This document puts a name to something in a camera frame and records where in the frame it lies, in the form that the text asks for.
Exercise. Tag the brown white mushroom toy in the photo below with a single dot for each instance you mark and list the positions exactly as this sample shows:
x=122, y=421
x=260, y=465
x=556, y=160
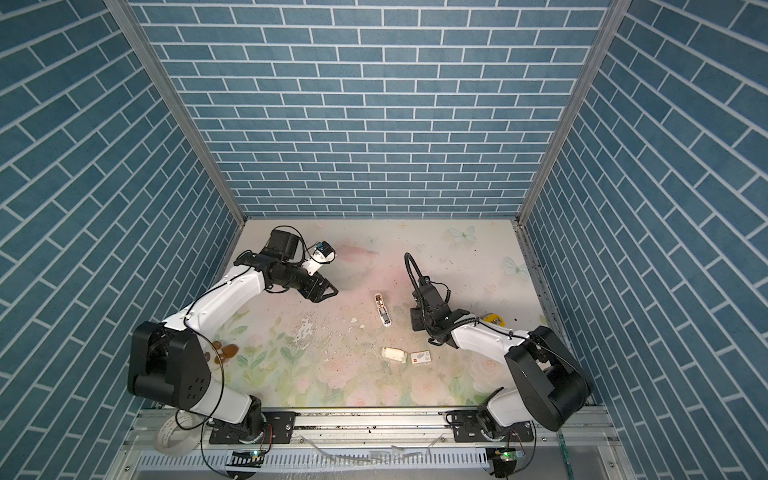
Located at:
x=220, y=353

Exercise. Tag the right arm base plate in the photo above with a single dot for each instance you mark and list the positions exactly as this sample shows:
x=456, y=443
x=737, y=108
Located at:
x=473, y=426

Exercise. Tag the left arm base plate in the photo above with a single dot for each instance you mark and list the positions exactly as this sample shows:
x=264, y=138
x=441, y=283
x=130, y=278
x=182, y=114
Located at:
x=262, y=427

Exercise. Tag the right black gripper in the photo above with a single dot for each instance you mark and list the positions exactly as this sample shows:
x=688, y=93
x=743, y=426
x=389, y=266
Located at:
x=415, y=311

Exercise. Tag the white staple box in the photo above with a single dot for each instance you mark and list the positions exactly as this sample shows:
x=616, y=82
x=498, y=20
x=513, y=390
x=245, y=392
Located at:
x=420, y=357

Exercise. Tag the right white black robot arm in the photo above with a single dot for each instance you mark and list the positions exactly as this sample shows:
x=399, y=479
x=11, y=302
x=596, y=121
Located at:
x=549, y=384

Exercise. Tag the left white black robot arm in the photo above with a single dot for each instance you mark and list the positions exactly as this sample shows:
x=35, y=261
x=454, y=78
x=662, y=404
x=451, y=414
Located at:
x=167, y=360

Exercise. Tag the aluminium front rail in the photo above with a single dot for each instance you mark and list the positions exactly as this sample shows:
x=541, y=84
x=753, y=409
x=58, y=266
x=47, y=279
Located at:
x=394, y=429

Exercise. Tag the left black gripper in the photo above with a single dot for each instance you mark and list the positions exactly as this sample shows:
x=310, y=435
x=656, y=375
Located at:
x=317, y=294

